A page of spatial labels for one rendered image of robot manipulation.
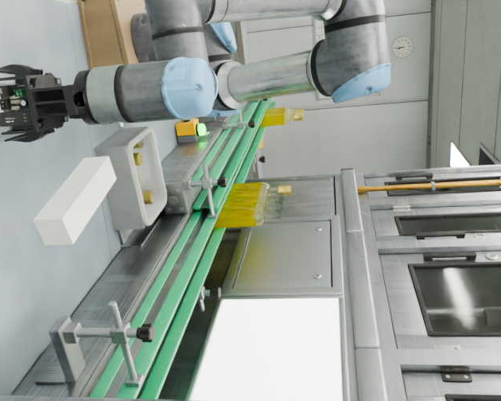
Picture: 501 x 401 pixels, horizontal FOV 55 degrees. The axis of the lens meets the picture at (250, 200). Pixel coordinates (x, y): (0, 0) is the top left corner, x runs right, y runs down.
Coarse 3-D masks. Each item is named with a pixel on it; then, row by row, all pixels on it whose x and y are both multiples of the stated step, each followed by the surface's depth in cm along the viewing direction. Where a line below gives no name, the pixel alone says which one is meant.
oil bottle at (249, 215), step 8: (224, 208) 149; (232, 208) 148; (240, 208) 147; (248, 208) 147; (256, 208) 146; (224, 216) 147; (232, 216) 147; (240, 216) 147; (248, 216) 146; (256, 216) 146; (264, 216) 147; (216, 224) 149; (224, 224) 149; (232, 224) 148; (240, 224) 148; (248, 224) 147; (256, 224) 147
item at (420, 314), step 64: (320, 192) 198; (384, 192) 192; (448, 192) 185; (384, 256) 149; (448, 256) 142; (192, 320) 130; (384, 320) 119; (448, 320) 119; (384, 384) 98; (448, 384) 101
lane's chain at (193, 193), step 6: (222, 132) 190; (216, 138) 181; (210, 150) 170; (204, 156) 163; (198, 168) 154; (192, 174) 148; (198, 186) 153; (192, 192) 147; (198, 192) 153; (192, 198) 147; (192, 204) 147
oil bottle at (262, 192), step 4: (252, 188) 160; (256, 188) 160; (260, 188) 159; (232, 192) 159; (236, 192) 159; (240, 192) 158; (244, 192) 158; (248, 192) 157; (252, 192) 157; (256, 192) 157; (260, 192) 156; (264, 192) 157; (228, 196) 157; (232, 196) 157; (236, 196) 157; (240, 196) 157; (244, 196) 156; (248, 196) 156; (264, 196) 156; (268, 196) 157; (268, 200) 157
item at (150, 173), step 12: (144, 132) 122; (132, 144) 114; (144, 144) 129; (156, 144) 130; (132, 156) 114; (144, 156) 131; (156, 156) 130; (132, 168) 115; (144, 168) 132; (156, 168) 132; (144, 180) 134; (156, 180) 133; (156, 192) 135; (144, 204) 120; (156, 204) 132; (144, 216) 120; (156, 216) 127
